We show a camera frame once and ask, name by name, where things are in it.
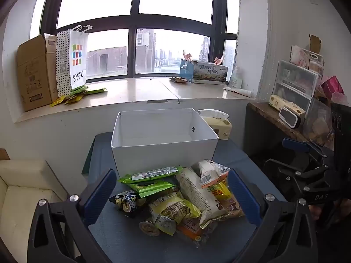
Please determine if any cream printed box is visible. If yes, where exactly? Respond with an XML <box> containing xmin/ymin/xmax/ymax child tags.
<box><xmin>268</xmin><ymin>94</ymin><xmax>306</xmax><ymax>116</ymax></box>

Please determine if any white and orange snack packet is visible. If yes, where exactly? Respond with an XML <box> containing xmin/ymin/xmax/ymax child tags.
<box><xmin>192</xmin><ymin>159</ymin><xmax>231</xmax><ymax>189</ymax></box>

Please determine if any yellow snack packet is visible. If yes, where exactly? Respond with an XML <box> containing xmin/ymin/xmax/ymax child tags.
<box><xmin>208</xmin><ymin>181</ymin><xmax>232</xmax><ymax>202</ymax></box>

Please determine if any brown cardboard box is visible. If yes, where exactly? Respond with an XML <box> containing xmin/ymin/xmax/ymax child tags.
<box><xmin>17</xmin><ymin>34</ymin><xmax>59</xmax><ymax>112</ymax></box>

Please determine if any clear jelly cup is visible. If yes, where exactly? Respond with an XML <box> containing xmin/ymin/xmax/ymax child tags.
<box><xmin>138</xmin><ymin>219</ymin><xmax>161</xmax><ymax>237</ymax></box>

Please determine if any white and black device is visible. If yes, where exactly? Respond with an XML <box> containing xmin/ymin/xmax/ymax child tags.
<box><xmin>279</xmin><ymin>107</ymin><xmax>302</xmax><ymax>129</ymax></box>

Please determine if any polka dot shopping bag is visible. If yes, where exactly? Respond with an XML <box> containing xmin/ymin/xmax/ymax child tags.
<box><xmin>56</xmin><ymin>25</ymin><xmax>93</xmax><ymax>97</ymax></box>

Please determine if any orange cake packet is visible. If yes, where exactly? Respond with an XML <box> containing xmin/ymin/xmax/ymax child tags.
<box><xmin>175</xmin><ymin>217</ymin><xmax>212</xmax><ymax>244</ymax></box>

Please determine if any white cardboard box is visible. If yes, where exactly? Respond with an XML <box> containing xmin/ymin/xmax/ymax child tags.
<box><xmin>111</xmin><ymin>108</ymin><xmax>219</xmax><ymax>179</ymax></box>

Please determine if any small cardboard piece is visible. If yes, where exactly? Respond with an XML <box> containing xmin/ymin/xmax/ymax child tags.
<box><xmin>309</xmin><ymin>34</ymin><xmax>322</xmax><ymax>53</ymax></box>

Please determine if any dark cabinet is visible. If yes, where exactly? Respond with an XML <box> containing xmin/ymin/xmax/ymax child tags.
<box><xmin>245</xmin><ymin>101</ymin><xmax>335</xmax><ymax>172</ymax></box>

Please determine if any magenta box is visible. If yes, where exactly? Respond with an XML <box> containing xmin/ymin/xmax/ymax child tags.
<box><xmin>321</xmin><ymin>75</ymin><xmax>345</xmax><ymax>97</ymax></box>

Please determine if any yellow tissue pack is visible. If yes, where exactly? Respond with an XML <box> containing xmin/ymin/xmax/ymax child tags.
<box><xmin>198</xmin><ymin>109</ymin><xmax>233</xmax><ymax>140</ymax></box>

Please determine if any long white snack packet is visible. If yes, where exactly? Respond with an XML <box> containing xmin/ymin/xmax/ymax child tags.
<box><xmin>175</xmin><ymin>167</ymin><xmax>228</xmax><ymax>229</ymax></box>

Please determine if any white tube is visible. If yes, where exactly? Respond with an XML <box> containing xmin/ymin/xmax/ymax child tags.
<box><xmin>223</xmin><ymin>87</ymin><xmax>252</xmax><ymax>98</ymax></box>

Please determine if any printed tissue box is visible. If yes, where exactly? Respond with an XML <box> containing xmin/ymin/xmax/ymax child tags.
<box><xmin>179</xmin><ymin>59</ymin><xmax>229</xmax><ymax>84</ymax></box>

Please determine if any pale green pack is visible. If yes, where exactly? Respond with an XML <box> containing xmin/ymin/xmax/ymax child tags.
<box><xmin>229</xmin><ymin>67</ymin><xmax>243</xmax><ymax>89</ymax></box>

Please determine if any clear plastic bag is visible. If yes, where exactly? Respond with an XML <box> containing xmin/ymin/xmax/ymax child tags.
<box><xmin>303</xmin><ymin>97</ymin><xmax>334</xmax><ymax>146</ymax></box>

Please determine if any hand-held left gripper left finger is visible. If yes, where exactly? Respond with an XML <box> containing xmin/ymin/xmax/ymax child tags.
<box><xmin>27</xmin><ymin>168</ymin><xmax>117</xmax><ymax>263</ymax></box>

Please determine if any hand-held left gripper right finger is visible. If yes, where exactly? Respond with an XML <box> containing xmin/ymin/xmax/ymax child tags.
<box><xmin>227</xmin><ymin>168</ymin><xmax>319</xmax><ymax>263</ymax></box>

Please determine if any clear plastic drawer unit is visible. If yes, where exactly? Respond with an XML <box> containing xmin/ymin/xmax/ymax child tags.
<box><xmin>272</xmin><ymin>59</ymin><xmax>319</xmax><ymax>110</ymax></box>

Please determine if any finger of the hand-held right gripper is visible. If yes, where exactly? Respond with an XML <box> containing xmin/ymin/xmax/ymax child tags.
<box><xmin>282</xmin><ymin>138</ymin><xmax>334</xmax><ymax>161</ymax></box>
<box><xmin>264</xmin><ymin>158</ymin><xmax>330</xmax><ymax>198</ymax></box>

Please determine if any pink patterned box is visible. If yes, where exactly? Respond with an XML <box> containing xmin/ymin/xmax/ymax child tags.
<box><xmin>290</xmin><ymin>45</ymin><xmax>324</xmax><ymax>72</ymax></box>

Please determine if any long green snack packet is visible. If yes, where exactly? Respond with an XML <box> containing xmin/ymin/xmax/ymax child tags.
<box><xmin>118</xmin><ymin>165</ymin><xmax>184</xmax><ymax>184</ymax></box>

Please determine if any dark blue snack packet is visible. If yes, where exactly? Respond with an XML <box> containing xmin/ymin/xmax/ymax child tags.
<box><xmin>109</xmin><ymin>190</ymin><xmax>149</xmax><ymax>215</ymax></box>

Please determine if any black window frame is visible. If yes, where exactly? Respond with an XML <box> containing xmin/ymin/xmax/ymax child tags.
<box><xmin>40</xmin><ymin>0</ymin><xmax>240</xmax><ymax>83</ymax></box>

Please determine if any pile of green packets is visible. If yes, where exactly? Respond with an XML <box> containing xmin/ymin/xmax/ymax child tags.
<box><xmin>50</xmin><ymin>85</ymin><xmax>107</xmax><ymax>107</ymax></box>

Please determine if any white sofa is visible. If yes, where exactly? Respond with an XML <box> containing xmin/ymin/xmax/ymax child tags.
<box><xmin>0</xmin><ymin>159</ymin><xmax>70</xmax><ymax>242</ymax></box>

